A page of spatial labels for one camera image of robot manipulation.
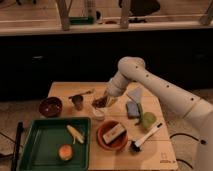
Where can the orange round fruit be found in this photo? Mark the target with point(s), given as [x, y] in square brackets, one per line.
[65, 152]

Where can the white rectangular block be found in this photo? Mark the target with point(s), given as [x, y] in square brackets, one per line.
[113, 133]

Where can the dark purple grape bunch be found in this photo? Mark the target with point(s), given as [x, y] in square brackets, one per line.
[99, 103]

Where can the green plastic tray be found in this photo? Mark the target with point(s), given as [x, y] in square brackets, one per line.
[46, 136]

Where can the dark spoon with wooden handle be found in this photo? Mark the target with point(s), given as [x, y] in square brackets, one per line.
[84, 93]

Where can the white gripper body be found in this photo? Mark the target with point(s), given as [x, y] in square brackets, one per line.
[117, 85]

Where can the small metal cup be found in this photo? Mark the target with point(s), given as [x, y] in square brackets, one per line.
[77, 100]

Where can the white handled black brush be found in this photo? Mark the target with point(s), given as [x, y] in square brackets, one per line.
[136, 145]

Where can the black bar left of tray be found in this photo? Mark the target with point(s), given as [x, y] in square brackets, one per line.
[17, 146]

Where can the dark red bowl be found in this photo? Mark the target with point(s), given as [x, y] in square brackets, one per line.
[50, 107]

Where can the orange terracotta bowl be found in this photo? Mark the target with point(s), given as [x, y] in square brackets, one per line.
[117, 144]

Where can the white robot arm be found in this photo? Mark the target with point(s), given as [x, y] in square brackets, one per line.
[194, 109]

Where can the blue sponge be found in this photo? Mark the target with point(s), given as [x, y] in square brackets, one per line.
[132, 110]

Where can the green pear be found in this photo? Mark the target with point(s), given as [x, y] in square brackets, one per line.
[146, 119]

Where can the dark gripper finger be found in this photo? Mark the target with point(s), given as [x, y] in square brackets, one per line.
[111, 101]
[104, 96]

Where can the white paper cup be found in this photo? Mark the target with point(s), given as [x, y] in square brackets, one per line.
[99, 113]

